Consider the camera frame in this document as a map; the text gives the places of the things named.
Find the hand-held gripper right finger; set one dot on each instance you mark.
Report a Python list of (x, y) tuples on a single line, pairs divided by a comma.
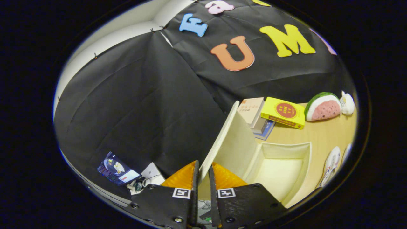
[(244, 205)]

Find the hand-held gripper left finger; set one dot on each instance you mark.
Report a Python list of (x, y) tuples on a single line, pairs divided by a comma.
[(165, 203)]

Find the beige storage box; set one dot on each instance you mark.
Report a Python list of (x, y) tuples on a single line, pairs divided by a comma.
[(279, 171)]

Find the white canvas shoe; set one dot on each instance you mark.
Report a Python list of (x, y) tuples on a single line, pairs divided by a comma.
[(346, 154), (330, 165)]

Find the white square box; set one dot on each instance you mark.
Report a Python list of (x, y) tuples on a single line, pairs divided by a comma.
[(153, 173)]

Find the dark printed packet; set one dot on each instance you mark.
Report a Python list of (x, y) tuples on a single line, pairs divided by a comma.
[(117, 168)]

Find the blue book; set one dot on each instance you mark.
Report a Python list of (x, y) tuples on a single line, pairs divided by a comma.
[(266, 133)]

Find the grey book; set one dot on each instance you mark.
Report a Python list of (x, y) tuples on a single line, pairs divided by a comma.
[(259, 125)]

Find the beige book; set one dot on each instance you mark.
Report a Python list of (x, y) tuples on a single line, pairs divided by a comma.
[(251, 108)]

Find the black backdrop cloth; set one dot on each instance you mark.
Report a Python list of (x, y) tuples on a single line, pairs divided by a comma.
[(143, 105)]

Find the yellow book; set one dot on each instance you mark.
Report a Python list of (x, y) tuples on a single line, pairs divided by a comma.
[(283, 111)]

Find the watermelon slice plush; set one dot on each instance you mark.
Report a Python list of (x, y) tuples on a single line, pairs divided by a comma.
[(324, 109)]

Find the white plush toy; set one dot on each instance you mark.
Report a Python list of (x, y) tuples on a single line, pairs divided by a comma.
[(347, 103)]

